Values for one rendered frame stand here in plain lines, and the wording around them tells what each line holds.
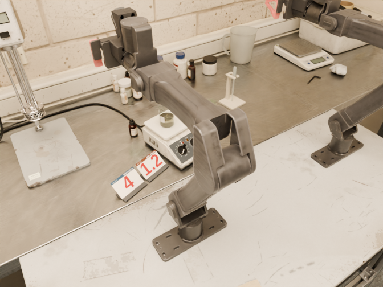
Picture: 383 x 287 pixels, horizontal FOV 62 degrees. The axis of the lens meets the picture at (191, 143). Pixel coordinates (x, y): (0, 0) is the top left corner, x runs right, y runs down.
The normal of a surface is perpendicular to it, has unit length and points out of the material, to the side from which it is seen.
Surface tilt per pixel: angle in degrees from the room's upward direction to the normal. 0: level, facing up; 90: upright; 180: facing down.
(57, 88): 90
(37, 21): 90
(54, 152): 0
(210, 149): 64
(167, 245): 0
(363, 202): 0
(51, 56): 90
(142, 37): 89
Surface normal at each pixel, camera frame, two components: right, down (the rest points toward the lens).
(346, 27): -0.84, 0.32
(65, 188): 0.00, -0.76
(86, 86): 0.54, 0.55
